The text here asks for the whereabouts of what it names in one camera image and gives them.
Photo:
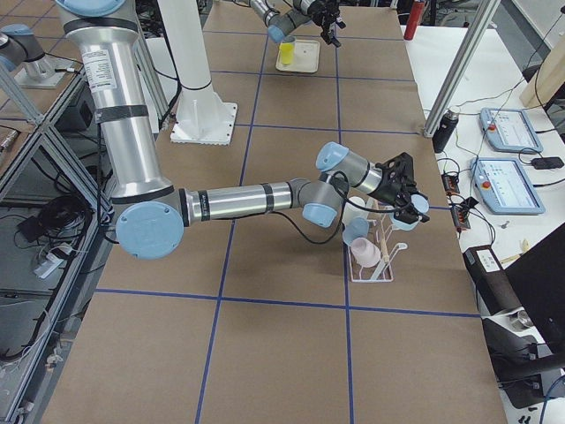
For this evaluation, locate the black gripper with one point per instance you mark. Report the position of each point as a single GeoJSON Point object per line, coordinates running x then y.
{"type": "Point", "coordinates": [326, 20]}
{"type": "Point", "coordinates": [385, 192]}

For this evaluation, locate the light blue cup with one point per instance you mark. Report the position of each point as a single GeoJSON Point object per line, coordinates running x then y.
{"type": "Point", "coordinates": [415, 213]}

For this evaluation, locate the blue plastic cup front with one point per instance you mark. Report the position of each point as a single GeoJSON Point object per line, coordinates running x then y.
{"type": "Point", "coordinates": [356, 228]}

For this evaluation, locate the pale green plastic cup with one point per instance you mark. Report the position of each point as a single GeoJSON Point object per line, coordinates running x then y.
{"type": "Point", "coordinates": [353, 209]}

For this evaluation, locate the pink plastic cup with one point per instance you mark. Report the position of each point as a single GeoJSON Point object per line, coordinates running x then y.
{"type": "Point", "coordinates": [365, 252]}

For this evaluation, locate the yellow plastic cup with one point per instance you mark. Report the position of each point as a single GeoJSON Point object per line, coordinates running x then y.
{"type": "Point", "coordinates": [286, 52]}

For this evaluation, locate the cream serving tray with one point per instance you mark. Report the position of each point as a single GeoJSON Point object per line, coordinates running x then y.
{"type": "Point", "coordinates": [306, 57]}

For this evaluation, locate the red bottle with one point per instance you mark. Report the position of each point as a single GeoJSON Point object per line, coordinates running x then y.
{"type": "Point", "coordinates": [415, 16]}

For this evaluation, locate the black water bottle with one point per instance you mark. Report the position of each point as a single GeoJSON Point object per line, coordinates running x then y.
{"type": "Point", "coordinates": [446, 127]}

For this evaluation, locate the lower teach pendant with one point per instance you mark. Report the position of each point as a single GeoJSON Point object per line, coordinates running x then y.
{"type": "Point", "coordinates": [504, 187]}

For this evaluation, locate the teach pendant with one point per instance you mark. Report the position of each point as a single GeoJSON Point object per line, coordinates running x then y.
{"type": "Point", "coordinates": [509, 130]}
{"type": "Point", "coordinates": [504, 187]}

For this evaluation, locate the black computer box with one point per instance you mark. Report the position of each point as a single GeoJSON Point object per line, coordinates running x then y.
{"type": "Point", "coordinates": [494, 293]}

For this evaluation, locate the upper teach pendant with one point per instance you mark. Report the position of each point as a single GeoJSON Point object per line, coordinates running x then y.
{"type": "Point", "coordinates": [509, 130]}

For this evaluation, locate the black monitor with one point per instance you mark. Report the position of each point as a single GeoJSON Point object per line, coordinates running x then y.
{"type": "Point", "coordinates": [537, 278]}

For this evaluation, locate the white wire cup rack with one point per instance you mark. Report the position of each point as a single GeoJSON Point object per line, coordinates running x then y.
{"type": "Point", "coordinates": [366, 236]}

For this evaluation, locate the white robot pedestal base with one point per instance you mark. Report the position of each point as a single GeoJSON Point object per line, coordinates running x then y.
{"type": "Point", "coordinates": [202, 117]}

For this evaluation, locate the aluminium frame post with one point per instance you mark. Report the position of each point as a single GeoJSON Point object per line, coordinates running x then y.
{"type": "Point", "coordinates": [468, 46]}

